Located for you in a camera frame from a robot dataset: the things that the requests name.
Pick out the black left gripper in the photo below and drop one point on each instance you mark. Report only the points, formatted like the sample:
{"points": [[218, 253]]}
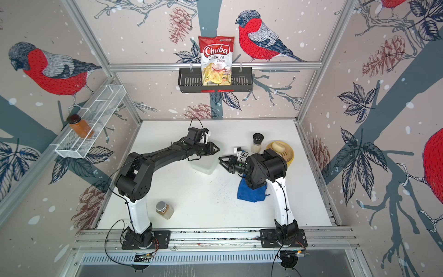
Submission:
{"points": [[210, 149]]}

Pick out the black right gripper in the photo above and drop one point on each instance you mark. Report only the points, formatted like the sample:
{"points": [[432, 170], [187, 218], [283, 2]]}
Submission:
{"points": [[232, 161]]}

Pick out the translucent plastic lunch box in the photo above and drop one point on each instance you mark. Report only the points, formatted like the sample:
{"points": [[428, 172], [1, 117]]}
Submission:
{"points": [[208, 164]]}

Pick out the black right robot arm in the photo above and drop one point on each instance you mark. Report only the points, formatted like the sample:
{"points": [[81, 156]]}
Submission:
{"points": [[267, 169]]}

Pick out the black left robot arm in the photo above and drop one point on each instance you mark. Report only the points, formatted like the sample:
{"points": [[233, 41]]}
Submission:
{"points": [[135, 177]]}

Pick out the blue microfibre cloth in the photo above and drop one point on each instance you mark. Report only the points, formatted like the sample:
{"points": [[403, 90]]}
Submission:
{"points": [[251, 195]]}

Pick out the salt grinder black top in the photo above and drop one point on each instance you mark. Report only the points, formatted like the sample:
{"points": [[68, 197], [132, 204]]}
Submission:
{"points": [[257, 143]]}

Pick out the yellow bowl with dumplings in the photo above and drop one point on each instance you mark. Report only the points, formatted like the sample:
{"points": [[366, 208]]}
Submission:
{"points": [[282, 149]]}

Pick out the small jar silver lid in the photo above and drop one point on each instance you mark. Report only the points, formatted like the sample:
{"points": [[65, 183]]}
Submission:
{"points": [[164, 209]]}

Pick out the red cassava chips bag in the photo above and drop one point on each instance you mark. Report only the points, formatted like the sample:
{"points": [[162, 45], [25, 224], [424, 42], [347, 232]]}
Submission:
{"points": [[216, 59]]}

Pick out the orange sauce bottle black cap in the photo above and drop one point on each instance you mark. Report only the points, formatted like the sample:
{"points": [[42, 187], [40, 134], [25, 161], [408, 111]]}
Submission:
{"points": [[80, 126]]}

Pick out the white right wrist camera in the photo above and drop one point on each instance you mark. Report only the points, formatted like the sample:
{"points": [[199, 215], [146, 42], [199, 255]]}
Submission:
{"points": [[239, 152]]}

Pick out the black wire wall basket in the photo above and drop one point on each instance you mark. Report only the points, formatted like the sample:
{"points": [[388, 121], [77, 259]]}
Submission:
{"points": [[190, 81]]}

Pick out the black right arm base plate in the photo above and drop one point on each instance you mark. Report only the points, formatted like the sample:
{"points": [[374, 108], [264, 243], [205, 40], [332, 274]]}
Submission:
{"points": [[271, 238]]}

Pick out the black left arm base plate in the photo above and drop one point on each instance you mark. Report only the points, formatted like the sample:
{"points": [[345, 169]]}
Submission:
{"points": [[146, 239]]}

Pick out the clear acrylic wall shelf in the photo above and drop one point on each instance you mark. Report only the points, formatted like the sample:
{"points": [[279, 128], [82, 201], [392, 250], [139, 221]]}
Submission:
{"points": [[96, 115]]}

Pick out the aluminium front rail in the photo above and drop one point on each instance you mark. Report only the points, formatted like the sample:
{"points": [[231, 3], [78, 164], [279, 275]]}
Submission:
{"points": [[220, 239]]}

